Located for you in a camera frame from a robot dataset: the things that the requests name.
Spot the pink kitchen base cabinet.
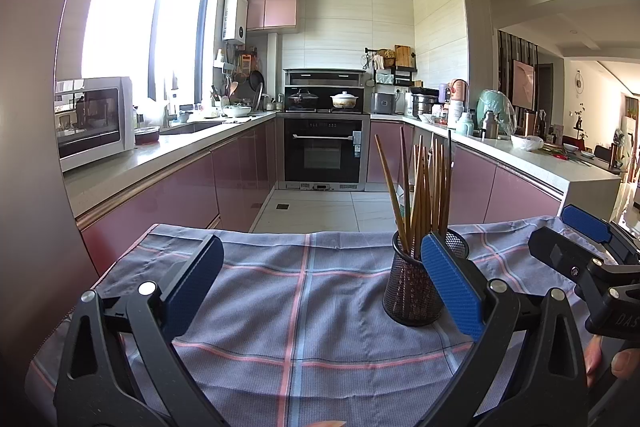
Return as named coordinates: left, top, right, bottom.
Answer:
left=62, top=112, right=278, bottom=278
left=367, top=114, right=621, bottom=228

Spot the white microwave oven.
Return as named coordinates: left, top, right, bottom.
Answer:
left=55, top=77, right=136, bottom=172

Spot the kitchen sink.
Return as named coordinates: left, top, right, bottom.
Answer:
left=160, top=121, right=227, bottom=136

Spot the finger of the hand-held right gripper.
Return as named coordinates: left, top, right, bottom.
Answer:
left=560, top=204, right=640, bottom=264
left=528, top=227, right=640, bottom=290

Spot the white bowl in plastic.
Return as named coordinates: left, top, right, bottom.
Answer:
left=510, top=134, right=545, bottom=152

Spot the white casserole pot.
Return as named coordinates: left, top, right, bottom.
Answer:
left=330, top=92, right=362, bottom=110

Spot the black built-in oven stove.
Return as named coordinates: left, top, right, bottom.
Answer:
left=282, top=69, right=371, bottom=192

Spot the wall painting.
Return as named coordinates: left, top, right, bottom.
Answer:
left=512, top=59, right=536, bottom=110

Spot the mint green appliance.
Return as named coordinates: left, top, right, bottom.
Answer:
left=475, top=89, right=516, bottom=134

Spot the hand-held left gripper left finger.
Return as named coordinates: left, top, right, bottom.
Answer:
left=52, top=233, right=231, bottom=427

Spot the black wall shelf rack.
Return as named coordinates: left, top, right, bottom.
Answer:
left=365, top=47, right=418, bottom=86

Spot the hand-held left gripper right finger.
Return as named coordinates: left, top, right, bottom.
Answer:
left=419, top=231, right=591, bottom=427

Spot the pink wall cabinet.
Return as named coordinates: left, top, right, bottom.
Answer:
left=240, top=0, right=299, bottom=32

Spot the steel rice cooker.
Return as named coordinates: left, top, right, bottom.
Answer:
left=371, top=93, right=396, bottom=116

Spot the black mesh utensil holder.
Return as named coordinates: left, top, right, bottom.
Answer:
left=382, top=227, right=471, bottom=327

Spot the bundle of wooden chopsticks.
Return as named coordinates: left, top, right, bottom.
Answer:
left=374, top=126, right=455, bottom=268

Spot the white water heater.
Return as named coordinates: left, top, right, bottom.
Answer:
left=222, top=0, right=249, bottom=42

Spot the person's right hand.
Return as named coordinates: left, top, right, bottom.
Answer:
left=584, top=332, right=640, bottom=389

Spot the black cooking pot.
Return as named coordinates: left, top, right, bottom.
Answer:
left=287, top=89, right=320, bottom=110

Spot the grey checked tablecloth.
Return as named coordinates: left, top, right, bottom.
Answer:
left=25, top=214, right=626, bottom=427

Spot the kitchen window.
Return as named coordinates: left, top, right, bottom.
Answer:
left=80, top=0, right=218, bottom=115

